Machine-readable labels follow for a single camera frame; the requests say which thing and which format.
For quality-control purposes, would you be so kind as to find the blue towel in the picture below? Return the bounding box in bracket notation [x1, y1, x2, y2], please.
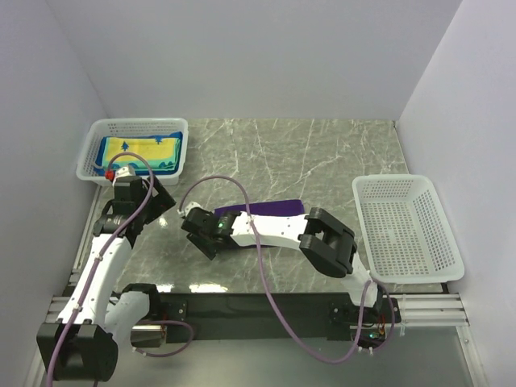
[93, 131, 185, 177]

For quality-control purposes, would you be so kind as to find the yellow teal patterned towel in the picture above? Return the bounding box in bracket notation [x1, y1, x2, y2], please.
[94, 135, 183, 173]

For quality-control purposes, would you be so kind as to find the purple towel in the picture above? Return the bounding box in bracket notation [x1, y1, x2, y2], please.
[213, 199, 306, 219]

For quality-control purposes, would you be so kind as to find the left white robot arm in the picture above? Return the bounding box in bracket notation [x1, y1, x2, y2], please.
[36, 176, 176, 386]

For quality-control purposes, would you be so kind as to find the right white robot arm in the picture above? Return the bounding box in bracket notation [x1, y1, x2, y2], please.
[181, 203, 384, 322]

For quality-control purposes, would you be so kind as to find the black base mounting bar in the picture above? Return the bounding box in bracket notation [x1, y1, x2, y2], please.
[114, 292, 398, 343]

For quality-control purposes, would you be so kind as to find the left white plastic basket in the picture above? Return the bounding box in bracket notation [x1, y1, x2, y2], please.
[76, 118, 189, 185]

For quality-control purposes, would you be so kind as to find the white plastic basket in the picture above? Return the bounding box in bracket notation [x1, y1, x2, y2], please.
[352, 174, 465, 285]
[76, 118, 189, 185]

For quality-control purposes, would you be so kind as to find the right white plastic basket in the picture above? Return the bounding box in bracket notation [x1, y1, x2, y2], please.
[352, 174, 465, 285]

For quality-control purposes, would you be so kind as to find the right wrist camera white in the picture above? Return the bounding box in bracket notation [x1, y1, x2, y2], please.
[177, 202, 202, 218]

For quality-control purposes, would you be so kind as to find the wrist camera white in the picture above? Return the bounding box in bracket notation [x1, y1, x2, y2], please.
[104, 165, 136, 185]
[177, 202, 202, 218]

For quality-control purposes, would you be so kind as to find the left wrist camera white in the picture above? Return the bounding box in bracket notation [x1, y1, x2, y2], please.
[104, 165, 136, 185]

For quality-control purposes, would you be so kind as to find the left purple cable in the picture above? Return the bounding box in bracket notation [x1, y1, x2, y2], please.
[44, 152, 155, 387]

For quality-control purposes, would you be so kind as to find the purple cable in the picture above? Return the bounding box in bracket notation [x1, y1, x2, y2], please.
[44, 152, 155, 387]
[177, 176, 398, 364]

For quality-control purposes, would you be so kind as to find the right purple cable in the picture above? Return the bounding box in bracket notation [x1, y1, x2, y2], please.
[177, 176, 398, 364]

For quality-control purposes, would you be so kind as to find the aluminium rail frame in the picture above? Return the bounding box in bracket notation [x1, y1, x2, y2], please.
[393, 293, 469, 327]

